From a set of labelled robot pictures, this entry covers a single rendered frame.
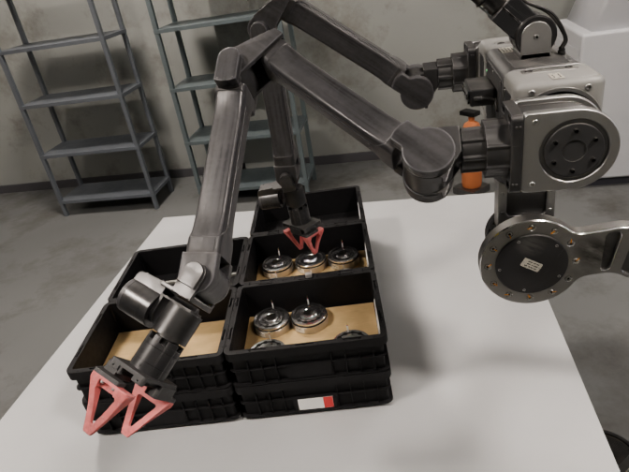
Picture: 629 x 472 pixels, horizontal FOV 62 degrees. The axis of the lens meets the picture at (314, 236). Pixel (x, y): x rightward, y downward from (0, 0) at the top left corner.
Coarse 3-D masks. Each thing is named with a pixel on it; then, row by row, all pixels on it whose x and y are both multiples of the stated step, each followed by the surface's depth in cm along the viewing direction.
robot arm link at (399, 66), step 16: (272, 0) 115; (288, 0) 114; (304, 0) 118; (256, 16) 117; (272, 16) 116; (288, 16) 117; (304, 16) 117; (320, 16) 117; (320, 32) 119; (336, 32) 118; (352, 32) 119; (336, 48) 120; (352, 48) 120; (368, 48) 120; (368, 64) 122; (384, 64) 121; (400, 64) 121; (416, 64) 127; (384, 80) 123; (400, 80) 120; (416, 80) 120; (416, 96) 122; (432, 96) 121
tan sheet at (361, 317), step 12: (336, 312) 152; (348, 312) 151; (360, 312) 150; (372, 312) 149; (252, 324) 153; (336, 324) 147; (348, 324) 146; (360, 324) 145; (372, 324) 145; (252, 336) 148; (288, 336) 145; (300, 336) 145; (312, 336) 144; (324, 336) 143
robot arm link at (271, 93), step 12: (252, 24) 116; (264, 24) 116; (252, 36) 118; (276, 84) 127; (264, 96) 129; (276, 96) 129; (276, 108) 130; (288, 108) 133; (276, 120) 132; (288, 120) 133; (276, 132) 134; (288, 132) 134; (276, 144) 136; (288, 144) 136; (276, 156) 137; (288, 156) 137; (276, 168) 139; (288, 168) 138; (276, 180) 141
